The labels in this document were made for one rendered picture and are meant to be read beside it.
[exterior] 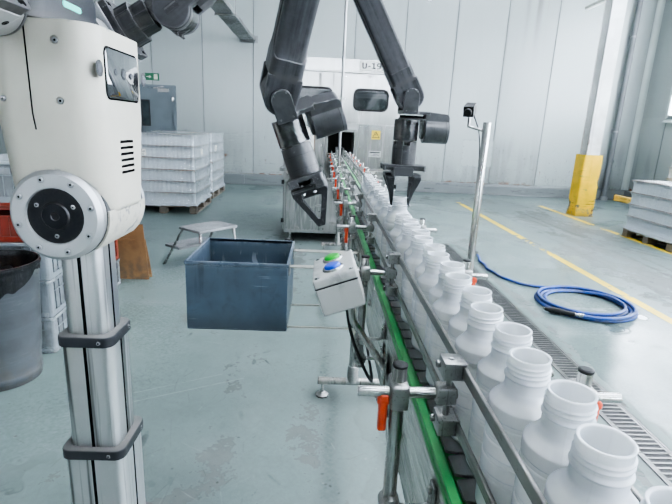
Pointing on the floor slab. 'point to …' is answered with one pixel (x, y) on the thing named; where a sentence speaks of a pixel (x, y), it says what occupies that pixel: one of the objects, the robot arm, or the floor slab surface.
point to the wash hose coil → (574, 309)
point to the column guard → (584, 185)
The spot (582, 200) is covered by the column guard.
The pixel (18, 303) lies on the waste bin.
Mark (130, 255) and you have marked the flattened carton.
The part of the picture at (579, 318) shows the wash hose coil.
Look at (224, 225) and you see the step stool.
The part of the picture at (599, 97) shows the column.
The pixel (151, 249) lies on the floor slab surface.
